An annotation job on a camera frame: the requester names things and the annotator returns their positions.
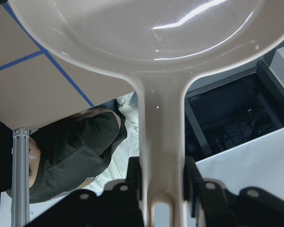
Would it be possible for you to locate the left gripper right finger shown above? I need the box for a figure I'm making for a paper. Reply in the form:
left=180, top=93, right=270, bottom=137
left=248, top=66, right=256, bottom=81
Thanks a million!
left=183, top=156, right=203, bottom=218

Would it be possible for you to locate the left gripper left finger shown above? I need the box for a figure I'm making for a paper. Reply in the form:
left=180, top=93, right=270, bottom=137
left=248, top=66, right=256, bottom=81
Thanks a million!
left=126, top=157, right=142, bottom=201

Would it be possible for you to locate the beige plastic dustpan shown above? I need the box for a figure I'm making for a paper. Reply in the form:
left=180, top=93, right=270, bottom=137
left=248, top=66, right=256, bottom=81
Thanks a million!
left=9, top=0, right=284, bottom=227

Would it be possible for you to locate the person in dark shirt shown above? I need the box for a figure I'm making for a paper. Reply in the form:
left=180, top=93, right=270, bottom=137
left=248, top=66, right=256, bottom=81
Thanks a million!
left=0, top=106, right=128, bottom=204

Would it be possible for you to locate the black box under table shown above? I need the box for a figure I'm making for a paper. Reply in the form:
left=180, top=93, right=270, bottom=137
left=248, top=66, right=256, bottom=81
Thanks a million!
left=184, top=61, right=284, bottom=161

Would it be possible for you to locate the aluminium table leg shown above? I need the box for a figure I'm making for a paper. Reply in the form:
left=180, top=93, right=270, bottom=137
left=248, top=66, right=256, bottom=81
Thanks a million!
left=11, top=127, right=30, bottom=227

